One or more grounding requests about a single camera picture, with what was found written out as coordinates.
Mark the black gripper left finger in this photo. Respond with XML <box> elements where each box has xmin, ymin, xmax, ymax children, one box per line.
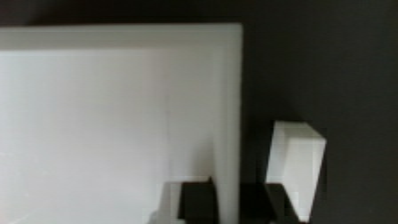
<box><xmin>150</xmin><ymin>177</ymin><xmax>221</xmax><ymax>224</ymax></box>

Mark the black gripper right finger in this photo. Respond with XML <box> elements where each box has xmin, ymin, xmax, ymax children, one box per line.
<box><xmin>265</xmin><ymin>183</ymin><xmax>308</xmax><ymax>224</ymax></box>

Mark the white drawer cabinet box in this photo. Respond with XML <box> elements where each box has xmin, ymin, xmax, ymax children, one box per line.
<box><xmin>0</xmin><ymin>24</ymin><xmax>242</xmax><ymax>224</ymax></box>

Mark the white front drawer tray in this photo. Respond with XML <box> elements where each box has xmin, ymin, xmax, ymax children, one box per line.
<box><xmin>265</xmin><ymin>121</ymin><xmax>328</xmax><ymax>223</ymax></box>

